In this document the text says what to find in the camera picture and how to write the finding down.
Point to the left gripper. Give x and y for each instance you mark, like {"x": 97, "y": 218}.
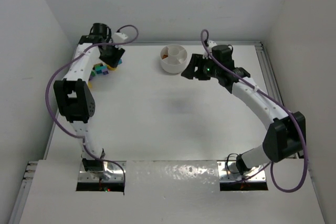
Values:
{"x": 112, "y": 56}

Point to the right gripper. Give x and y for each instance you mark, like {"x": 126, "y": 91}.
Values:
{"x": 197, "y": 67}

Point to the teal lego brick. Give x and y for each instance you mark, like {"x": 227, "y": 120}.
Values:
{"x": 98, "y": 68}

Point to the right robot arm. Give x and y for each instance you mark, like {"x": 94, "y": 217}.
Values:
{"x": 285, "y": 132}

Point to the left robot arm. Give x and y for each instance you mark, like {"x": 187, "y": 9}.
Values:
{"x": 74, "y": 99}

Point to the yellow butterfly lego piece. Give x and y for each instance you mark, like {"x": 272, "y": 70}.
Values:
{"x": 112, "y": 68}

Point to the white divided round container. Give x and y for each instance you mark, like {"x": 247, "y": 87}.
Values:
{"x": 176, "y": 61}

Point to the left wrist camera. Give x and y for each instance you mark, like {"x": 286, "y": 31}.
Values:
{"x": 119, "y": 37}

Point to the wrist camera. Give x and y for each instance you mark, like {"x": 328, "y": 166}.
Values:
{"x": 119, "y": 37}
{"x": 209, "y": 44}

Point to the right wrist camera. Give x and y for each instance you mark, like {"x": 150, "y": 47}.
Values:
{"x": 209, "y": 44}

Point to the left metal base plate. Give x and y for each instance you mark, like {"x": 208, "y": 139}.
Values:
{"x": 111, "y": 173}

